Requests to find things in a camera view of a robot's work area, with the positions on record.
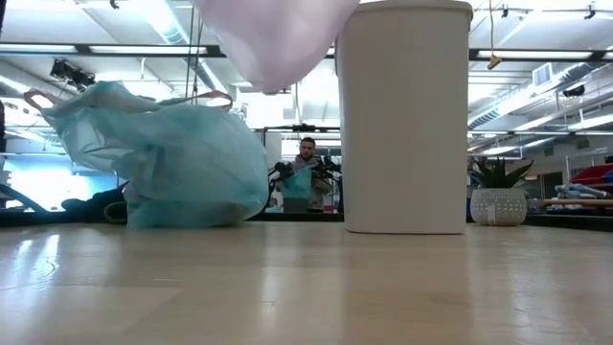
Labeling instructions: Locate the pink bag with blue drawstring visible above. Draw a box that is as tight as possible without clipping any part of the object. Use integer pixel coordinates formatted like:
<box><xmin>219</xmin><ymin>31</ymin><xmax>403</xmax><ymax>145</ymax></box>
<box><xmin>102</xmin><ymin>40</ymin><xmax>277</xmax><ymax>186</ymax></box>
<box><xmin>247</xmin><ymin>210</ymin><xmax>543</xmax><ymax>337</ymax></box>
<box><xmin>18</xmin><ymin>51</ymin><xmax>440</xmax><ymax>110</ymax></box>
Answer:
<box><xmin>190</xmin><ymin>0</ymin><xmax>361</xmax><ymax>95</ymax></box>

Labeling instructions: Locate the grey cloth pile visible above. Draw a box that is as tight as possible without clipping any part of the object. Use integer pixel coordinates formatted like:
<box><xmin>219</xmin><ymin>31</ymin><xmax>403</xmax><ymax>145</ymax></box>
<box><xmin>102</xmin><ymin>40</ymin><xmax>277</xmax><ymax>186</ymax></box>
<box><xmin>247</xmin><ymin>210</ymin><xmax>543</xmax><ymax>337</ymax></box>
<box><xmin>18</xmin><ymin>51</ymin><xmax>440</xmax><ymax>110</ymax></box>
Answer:
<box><xmin>555</xmin><ymin>183</ymin><xmax>613</xmax><ymax>200</ymax></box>

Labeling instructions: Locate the person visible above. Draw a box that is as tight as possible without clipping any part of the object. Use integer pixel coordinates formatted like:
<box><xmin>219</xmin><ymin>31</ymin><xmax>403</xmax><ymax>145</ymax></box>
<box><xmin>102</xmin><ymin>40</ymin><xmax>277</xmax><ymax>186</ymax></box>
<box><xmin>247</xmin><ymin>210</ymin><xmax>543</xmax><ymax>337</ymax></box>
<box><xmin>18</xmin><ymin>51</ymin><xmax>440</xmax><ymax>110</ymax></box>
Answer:
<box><xmin>282</xmin><ymin>136</ymin><xmax>336</xmax><ymax>215</ymax></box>

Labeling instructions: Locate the white ceiling air vent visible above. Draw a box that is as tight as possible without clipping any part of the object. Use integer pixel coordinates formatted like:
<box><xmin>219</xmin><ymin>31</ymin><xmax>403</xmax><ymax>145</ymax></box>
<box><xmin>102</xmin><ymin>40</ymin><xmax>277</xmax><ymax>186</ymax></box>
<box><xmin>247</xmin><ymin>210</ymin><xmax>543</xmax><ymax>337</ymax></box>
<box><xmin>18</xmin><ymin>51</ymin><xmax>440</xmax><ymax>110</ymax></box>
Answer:
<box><xmin>532</xmin><ymin>61</ymin><xmax>555</xmax><ymax>89</ymax></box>

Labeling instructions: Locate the black ceiling-mounted device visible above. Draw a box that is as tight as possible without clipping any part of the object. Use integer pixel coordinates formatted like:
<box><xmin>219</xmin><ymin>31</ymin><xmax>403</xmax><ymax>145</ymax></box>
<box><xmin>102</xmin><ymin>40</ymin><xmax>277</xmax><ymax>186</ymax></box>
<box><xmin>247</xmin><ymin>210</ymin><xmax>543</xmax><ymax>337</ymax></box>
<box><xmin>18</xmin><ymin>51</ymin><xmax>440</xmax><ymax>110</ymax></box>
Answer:
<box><xmin>49</xmin><ymin>57</ymin><xmax>97</xmax><ymax>92</ymax></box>

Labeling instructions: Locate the white plastic trash bin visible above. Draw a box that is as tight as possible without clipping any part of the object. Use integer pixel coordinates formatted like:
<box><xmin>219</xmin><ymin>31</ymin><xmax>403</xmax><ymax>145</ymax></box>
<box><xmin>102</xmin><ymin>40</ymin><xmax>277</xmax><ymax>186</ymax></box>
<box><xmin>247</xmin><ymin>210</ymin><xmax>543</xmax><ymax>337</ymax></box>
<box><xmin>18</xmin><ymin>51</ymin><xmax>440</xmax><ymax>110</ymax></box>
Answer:
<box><xmin>334</xmin><ymin>0</ymin><xmax>474</xmax><ymax>236</ymax></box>

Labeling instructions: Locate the red background item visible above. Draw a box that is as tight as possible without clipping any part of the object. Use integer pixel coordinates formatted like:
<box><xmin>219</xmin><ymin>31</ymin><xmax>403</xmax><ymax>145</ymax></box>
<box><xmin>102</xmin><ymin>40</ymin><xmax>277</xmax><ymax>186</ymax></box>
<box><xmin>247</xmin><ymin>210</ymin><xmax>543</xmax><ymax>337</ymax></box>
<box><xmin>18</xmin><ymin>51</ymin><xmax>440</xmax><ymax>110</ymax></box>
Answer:
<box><xmin>569</xmin><ymin>162</ymin><xmax>613</xmax><ymax>188</ymax></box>

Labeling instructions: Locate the succulent in white pot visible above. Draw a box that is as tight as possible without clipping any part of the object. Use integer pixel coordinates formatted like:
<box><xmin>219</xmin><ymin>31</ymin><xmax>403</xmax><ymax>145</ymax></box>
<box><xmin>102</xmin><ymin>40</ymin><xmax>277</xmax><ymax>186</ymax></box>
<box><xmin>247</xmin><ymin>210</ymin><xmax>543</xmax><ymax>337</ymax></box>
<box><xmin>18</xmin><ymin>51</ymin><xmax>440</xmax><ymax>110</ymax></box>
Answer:
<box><xmin>468</xmin><ymin>156</ymin><xmax>535</xmax><ymax>227</ymax></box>

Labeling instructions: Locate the silver ventilation duct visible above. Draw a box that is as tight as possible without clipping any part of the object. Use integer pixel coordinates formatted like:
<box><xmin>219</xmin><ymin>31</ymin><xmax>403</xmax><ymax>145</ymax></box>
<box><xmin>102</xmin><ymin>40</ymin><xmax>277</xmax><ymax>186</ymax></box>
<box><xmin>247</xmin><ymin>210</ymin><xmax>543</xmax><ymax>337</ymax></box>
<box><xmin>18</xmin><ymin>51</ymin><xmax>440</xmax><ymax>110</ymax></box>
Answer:
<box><xmin>466</xmin><ymin>61</ymin><xmax>613</xmax><ymax>131</ymax></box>

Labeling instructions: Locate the blue trash bag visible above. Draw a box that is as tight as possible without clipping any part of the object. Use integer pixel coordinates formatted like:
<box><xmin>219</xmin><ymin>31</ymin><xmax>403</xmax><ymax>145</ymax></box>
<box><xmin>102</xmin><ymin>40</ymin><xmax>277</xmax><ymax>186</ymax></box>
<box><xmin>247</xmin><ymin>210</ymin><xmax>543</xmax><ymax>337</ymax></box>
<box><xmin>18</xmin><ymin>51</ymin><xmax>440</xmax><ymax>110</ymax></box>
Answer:
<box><xmin>23</xmin><ymin>80</ymin><xmax>270</xmax><ymax>230</ymax></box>

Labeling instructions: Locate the teal bag in background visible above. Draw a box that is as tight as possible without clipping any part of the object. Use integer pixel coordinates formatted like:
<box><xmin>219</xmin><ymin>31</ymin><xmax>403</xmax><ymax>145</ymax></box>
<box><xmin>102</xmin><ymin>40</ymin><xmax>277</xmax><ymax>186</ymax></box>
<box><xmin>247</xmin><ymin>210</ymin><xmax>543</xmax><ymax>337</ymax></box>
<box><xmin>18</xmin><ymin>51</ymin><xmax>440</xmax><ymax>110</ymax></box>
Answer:
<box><xmin>279</xmin><ymin>166</ymin><xmax>315</xmax><ymax>200</ymax></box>

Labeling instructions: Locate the background wooden workbench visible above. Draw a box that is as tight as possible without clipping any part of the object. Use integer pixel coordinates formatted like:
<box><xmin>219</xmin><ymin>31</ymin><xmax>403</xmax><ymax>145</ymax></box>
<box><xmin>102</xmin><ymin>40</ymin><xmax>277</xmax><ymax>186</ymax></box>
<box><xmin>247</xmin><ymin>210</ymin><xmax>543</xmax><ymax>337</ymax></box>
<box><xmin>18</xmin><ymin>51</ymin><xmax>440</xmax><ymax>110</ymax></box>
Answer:
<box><xmin>526</xmin><ymin>197</ymin><xmax>613</xmax><ymax>208</ymax></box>

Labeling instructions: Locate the yellow hanging tag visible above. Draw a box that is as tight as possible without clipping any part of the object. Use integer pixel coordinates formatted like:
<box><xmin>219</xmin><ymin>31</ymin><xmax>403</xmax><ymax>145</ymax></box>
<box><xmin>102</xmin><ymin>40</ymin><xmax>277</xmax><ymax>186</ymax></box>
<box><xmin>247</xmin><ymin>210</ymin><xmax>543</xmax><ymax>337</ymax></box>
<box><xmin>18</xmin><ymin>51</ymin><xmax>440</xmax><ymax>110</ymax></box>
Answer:
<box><xmin>487</xmin><ymin>0</ymin><xmax>503</xmax><ymax>71</ymax></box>

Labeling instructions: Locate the black and teal sock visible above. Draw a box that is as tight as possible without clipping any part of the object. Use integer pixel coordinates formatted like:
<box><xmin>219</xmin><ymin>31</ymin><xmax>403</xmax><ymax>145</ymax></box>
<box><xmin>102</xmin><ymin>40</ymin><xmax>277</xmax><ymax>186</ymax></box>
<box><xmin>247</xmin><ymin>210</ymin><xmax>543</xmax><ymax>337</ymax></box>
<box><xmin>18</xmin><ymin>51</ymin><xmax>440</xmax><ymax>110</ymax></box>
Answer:
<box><xmin>60</xmin><ymin>188</ymin><xmax>129</xmax><ymax>225</ymax></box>

